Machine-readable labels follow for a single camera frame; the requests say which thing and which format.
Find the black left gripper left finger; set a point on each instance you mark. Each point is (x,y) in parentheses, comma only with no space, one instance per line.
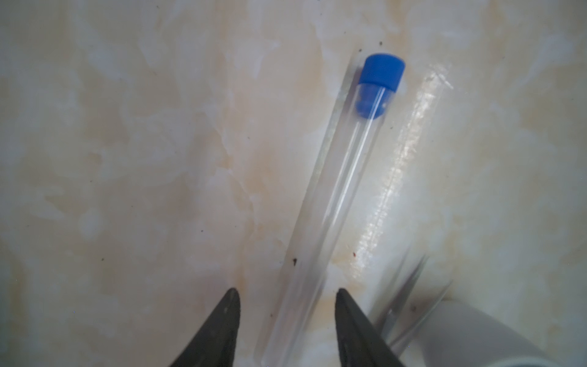
(214,344)

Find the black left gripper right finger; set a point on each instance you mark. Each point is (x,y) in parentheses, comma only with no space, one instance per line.
(359,344)

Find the metal tweezers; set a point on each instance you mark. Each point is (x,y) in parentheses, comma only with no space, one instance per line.
(387,316)

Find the small white round cup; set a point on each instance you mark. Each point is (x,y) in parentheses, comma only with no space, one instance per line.
(457,334)

